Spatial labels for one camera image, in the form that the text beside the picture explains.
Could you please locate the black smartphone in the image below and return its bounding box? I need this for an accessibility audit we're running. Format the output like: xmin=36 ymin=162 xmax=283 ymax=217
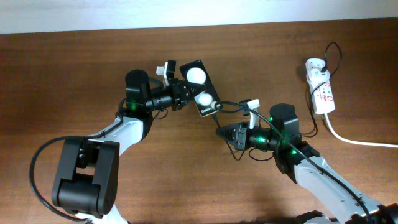
xmin=179 ymin=60 xmax=220 ymax=117

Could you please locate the black USB charging cable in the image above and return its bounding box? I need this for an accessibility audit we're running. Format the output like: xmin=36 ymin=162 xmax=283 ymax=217
xmin=211 ymin=41 xmax=343 ymax=162

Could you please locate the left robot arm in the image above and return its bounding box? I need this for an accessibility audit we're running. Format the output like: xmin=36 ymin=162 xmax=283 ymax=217
xmin=52 ymin=70 xmax=205 ymax=223

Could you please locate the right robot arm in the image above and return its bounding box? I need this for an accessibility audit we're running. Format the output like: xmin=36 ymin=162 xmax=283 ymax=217
xmin=216 ymin=102 xmax=397 ymax=223

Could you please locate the white USB charger adapter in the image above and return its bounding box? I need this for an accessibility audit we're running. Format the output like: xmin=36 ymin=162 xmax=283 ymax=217
xmin=307 ymin=68 xmax=330 ymax=85

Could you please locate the white power strip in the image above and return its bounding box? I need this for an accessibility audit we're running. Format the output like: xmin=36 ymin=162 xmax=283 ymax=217
xmin=305 ymin=58 xmax=335 ymax=114

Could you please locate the left black camera cable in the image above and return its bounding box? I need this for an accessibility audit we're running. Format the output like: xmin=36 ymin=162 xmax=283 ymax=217
xmin=29 ymin=98 xmax=125 ymax=223

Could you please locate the black camera cable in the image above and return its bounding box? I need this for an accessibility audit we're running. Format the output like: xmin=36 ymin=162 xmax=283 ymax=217
xmin=216 ymin=101 xmax=374 ymax=224
xmin=29 ymin=98 xmax=125 ymax=223

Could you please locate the white power strip cord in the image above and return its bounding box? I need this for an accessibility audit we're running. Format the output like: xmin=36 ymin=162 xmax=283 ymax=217
xmin=322 ymin=113 xmax=398 ymax=149

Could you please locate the right black camera cable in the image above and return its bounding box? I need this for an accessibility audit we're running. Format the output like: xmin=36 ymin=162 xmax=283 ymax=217
xmin=216 ymin=101 xmax=374 ymax=224

